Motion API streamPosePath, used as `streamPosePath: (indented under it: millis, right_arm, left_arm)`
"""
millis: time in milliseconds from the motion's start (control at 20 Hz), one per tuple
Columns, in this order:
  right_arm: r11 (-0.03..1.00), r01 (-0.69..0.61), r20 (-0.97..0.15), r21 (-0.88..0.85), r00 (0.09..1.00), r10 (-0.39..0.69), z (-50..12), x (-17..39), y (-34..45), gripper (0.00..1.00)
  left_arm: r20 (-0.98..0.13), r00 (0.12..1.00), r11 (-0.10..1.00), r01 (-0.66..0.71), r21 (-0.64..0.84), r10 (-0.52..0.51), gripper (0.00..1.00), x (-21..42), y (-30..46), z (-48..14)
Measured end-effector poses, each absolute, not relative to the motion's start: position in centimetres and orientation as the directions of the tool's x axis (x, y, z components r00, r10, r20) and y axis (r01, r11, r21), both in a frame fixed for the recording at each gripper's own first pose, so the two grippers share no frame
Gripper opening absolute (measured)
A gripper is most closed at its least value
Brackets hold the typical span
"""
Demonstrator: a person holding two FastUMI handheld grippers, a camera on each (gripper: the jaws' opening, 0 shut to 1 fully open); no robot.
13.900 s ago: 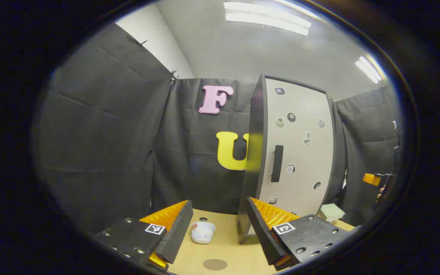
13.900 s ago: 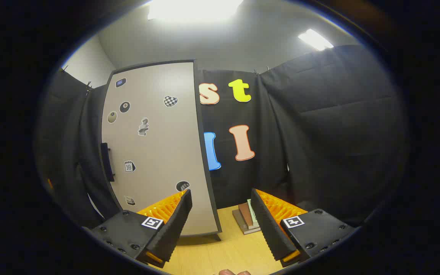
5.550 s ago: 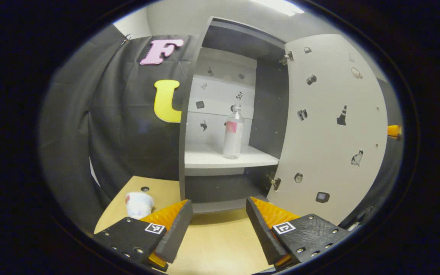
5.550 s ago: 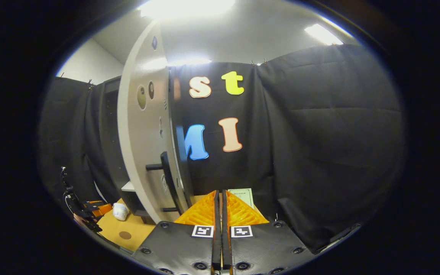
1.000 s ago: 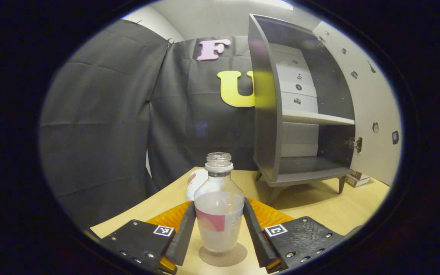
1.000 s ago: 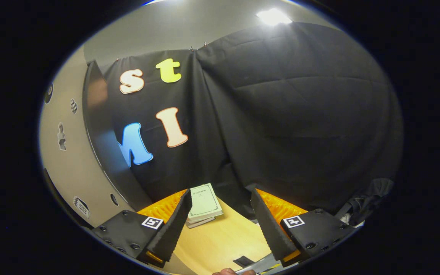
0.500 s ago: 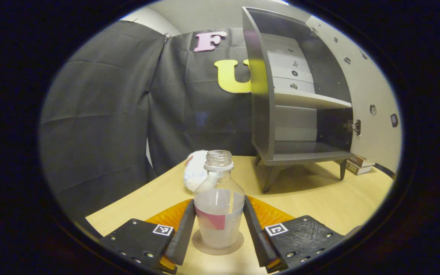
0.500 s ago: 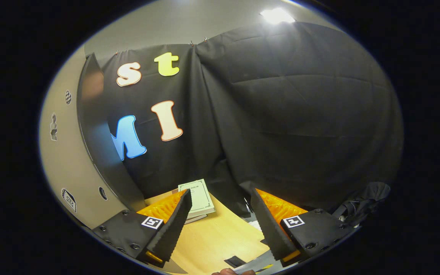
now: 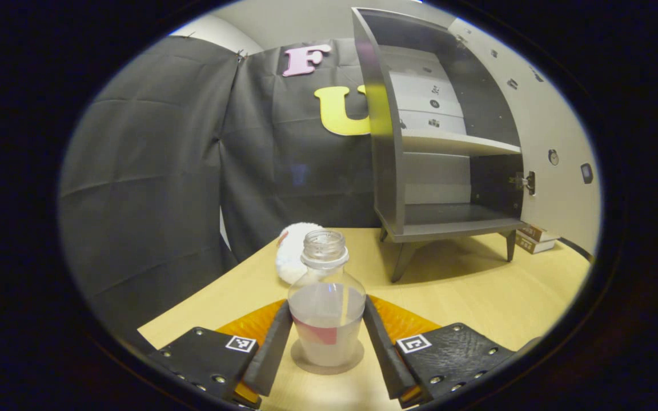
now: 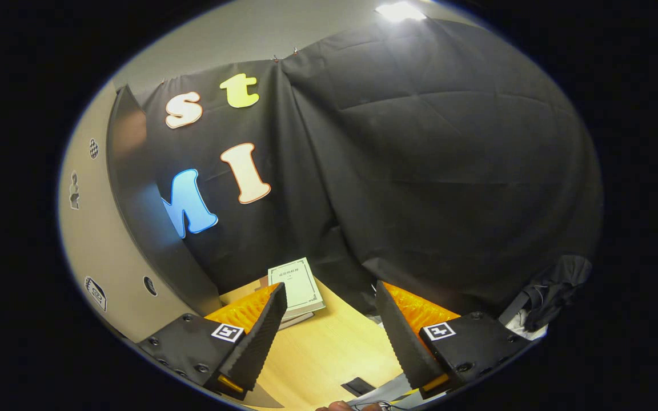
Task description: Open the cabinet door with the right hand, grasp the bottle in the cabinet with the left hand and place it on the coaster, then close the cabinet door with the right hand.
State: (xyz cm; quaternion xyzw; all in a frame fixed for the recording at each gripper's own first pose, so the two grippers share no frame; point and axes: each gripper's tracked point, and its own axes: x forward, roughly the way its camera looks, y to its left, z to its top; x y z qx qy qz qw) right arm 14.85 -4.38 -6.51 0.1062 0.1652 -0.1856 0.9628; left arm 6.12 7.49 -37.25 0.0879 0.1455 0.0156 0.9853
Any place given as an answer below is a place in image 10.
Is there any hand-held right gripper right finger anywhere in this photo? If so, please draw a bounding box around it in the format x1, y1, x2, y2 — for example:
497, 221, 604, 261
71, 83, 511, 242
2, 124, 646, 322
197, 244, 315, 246
375, 281, 535, 400

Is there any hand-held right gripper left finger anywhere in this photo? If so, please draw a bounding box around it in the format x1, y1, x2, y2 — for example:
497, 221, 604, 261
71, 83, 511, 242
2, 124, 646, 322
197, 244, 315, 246
135, 283, 288, 400

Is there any dark grey cabinet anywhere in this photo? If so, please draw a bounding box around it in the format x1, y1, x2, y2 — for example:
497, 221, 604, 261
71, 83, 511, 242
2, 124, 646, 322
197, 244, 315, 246
106, 84, 224, 317

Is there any grey cabinet door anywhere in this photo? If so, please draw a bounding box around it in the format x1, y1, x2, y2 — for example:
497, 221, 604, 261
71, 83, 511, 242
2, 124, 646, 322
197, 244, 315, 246
58, 80, 192, 343

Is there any grey sheet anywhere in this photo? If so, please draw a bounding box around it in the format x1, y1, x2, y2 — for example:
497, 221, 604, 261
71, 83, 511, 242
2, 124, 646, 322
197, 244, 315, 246
352, 388, 421, 411

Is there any black flat tag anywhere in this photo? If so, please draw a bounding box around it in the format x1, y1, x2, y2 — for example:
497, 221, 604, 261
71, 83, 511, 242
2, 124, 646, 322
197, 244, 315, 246
340, 377, 376, 397

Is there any white cloth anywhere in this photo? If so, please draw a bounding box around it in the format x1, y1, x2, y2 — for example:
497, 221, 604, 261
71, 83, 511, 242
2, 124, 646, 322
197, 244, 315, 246
505, 311, 548, 342

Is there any dark cloth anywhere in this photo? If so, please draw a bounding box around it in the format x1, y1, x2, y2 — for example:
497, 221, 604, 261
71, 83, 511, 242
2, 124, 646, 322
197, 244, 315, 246
500, 255, 592, 333

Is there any black backdrop cloth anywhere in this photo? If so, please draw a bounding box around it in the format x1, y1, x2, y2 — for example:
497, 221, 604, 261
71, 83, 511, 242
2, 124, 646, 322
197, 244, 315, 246
135, 17, 604, 320

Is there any rectangular ceiling light panel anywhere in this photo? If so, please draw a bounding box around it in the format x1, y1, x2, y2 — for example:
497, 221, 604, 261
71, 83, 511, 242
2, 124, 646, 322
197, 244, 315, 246
375, 1, 427, 22

